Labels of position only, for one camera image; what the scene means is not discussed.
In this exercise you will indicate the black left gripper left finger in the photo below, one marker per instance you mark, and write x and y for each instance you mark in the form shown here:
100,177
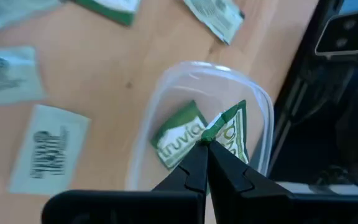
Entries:
135,208

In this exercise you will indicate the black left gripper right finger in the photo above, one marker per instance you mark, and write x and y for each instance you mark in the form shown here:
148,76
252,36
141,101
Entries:
259,205

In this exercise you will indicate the green white sweetener packet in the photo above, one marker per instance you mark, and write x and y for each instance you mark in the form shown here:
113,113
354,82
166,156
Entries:
113,12
235,137
48,149
8,77
216,18
179,140
11,15

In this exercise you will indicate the clear plastic bin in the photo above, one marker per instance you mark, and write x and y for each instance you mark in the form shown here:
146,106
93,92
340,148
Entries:
197,81

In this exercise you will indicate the black table-level camera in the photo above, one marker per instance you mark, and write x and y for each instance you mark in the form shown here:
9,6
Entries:
343,34

